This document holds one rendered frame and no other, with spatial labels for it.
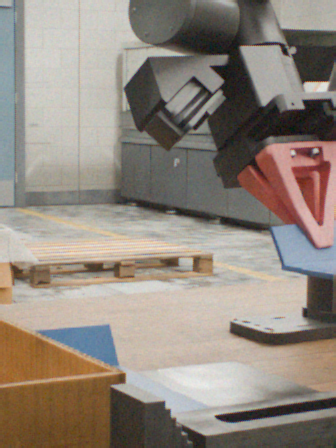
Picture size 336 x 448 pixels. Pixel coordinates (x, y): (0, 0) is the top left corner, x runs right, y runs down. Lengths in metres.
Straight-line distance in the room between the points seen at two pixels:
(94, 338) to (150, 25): 0.22
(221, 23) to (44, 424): 0.38
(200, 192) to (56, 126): 2.10
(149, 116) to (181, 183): 10.11
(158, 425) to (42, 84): 11.56
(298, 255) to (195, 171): 9.85
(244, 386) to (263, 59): 0.24
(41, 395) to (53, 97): 11.49
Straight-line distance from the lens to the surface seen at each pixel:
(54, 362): 0.64
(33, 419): 0.55
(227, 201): 10.15
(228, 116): 0.86
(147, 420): 0.44
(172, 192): 11.10
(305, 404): 0.51
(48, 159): 12.02
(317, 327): 1.00
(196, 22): 0.82
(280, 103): 0.81
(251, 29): 0.87
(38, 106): 11.97
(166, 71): 0.82
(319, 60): 9.85
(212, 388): 0.74
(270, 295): 1.22
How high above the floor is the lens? 1.10
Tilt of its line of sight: 6 degrees down
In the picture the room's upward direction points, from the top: 1 degrees clockwise
